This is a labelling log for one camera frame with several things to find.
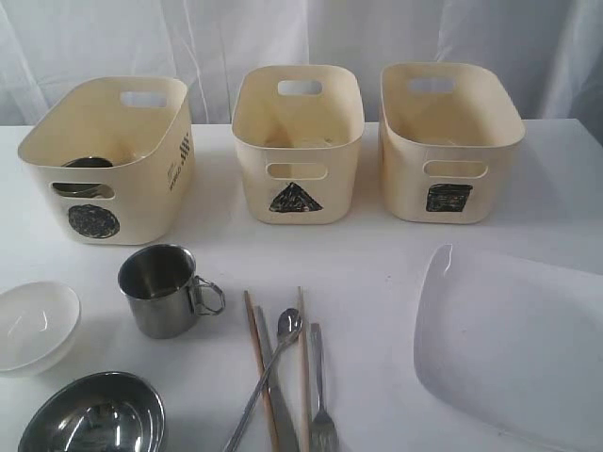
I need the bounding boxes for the wooden chopstick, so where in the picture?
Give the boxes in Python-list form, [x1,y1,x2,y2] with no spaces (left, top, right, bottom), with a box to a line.
[243,290,279,451]
[297,286,311,452]

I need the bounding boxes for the left wooden chopstick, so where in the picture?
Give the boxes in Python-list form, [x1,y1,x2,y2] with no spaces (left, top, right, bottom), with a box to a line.
[243,290,279,451]

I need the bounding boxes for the small steel cup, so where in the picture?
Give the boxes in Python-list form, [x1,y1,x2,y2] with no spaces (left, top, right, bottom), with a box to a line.
[53,156,114,199]

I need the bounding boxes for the cream bin with square mark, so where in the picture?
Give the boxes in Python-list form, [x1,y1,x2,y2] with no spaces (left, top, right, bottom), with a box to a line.
[379,62,526,224]

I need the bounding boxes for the steel fork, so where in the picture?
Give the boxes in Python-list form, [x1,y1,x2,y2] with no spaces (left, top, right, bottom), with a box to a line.
[310,323,340,452]

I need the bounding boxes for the steel table knife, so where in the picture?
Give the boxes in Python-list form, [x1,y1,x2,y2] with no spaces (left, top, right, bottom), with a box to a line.
[253,306,300,451]

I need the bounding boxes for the steel mug with folding handle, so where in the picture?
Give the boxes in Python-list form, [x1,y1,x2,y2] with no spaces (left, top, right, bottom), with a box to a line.
[118,244,226,339]

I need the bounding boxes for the white ceramic bowl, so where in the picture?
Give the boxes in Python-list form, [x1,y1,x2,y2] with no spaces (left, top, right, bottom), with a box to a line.
[1,281,82,379]

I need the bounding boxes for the right wooden chopstick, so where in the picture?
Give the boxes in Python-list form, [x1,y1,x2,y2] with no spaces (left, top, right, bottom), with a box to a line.
[297,286,311,452]

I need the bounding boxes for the large stainless steel bowl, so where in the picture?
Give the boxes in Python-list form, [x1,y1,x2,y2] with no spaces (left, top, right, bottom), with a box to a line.
[18,371,169,451]

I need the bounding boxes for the long steel spoon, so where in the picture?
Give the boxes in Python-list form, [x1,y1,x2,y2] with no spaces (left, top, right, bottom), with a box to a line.
[223,308,303,452]

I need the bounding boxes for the cream bin with circle mark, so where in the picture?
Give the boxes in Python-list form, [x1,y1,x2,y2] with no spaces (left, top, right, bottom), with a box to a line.
[18,76,195,245]

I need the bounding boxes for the white backdrop curtain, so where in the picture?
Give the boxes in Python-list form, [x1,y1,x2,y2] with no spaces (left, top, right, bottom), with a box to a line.
[1,1,602,136]

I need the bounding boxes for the white rectangular plate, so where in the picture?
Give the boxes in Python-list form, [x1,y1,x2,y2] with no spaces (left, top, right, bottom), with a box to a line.
[414,244,602,451]

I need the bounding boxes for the cream bin with triangle mark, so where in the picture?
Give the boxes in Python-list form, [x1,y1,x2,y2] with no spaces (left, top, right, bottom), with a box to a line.
[232,65,365,225]

